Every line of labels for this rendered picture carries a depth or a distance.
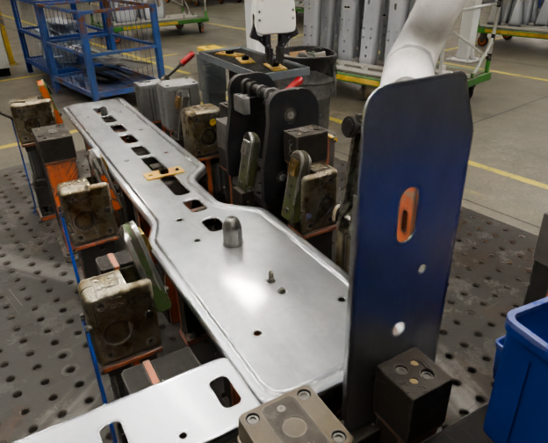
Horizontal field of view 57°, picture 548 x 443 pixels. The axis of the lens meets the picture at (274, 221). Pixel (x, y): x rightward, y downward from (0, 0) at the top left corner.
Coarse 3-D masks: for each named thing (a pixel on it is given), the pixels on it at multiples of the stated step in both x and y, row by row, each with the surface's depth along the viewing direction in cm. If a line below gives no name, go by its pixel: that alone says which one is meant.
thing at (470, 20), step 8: (472, 0) 644; (480, 0) 649; (464, 16) 660; (472, 16) 651; (464, 24) 664; (472, 24) 657; (464, 32) 667; (472, 32) 663; (472, 40) 670; (464, 48) 675; (472, 48) 677; (456, 56) 695; (464, 56) 678; (472, 56) 676
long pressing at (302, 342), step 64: (128, 128) 137; (128, 192) 102; (192, 192) 100; (192, 256) 80; (256, 256) 79; (320, 256) 78; (256, 320) 66; (320, 320) 65; (256, 384) 56; (320, 384) 56
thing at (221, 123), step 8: (216, 120) 117; (224, 120) 116; (224, 128) 114; (224, 136) 115; (224, 144) 116; (224, 152) 118; (224, 160) 119; (224, 168) 121; (224, 176) 124; (232, 184) 121; (232, 192) 123; (232, 200) 124
